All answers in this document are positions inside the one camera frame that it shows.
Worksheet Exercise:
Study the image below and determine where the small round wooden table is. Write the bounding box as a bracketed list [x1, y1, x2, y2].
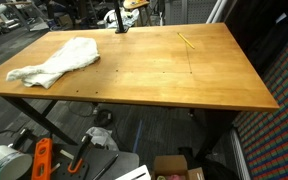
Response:
[122, 0, 152, 26]

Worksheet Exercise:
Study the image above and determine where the orange handled clamp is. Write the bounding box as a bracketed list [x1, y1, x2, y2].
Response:
[67, 134, 92, 174]

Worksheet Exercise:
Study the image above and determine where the clear plastic bag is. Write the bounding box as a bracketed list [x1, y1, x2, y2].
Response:
[86, 127, 119, 151]

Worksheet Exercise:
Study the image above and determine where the yellow pencil on table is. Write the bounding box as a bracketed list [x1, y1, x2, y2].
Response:
[177, 32, 195, 49]

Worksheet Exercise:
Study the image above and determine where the black camera pole stand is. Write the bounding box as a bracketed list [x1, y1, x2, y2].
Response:
[113, 0, 129, 34]

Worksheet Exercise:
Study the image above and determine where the black table leg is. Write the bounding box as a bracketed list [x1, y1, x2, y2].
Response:
[3, 96, 76, 145]

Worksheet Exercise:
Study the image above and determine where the cardboard box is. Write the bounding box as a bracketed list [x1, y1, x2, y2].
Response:
[151, 155, 206, 180]

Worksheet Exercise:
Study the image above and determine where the white towel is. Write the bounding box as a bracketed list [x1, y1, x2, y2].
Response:
[6, 37, 100, 89]

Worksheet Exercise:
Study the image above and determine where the white bucket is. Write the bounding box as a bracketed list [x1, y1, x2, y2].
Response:
[0, 145, 33, 180]

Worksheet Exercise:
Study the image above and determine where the crumpled white cloth pile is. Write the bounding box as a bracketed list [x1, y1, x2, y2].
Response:
[103, 8, 140, 30]

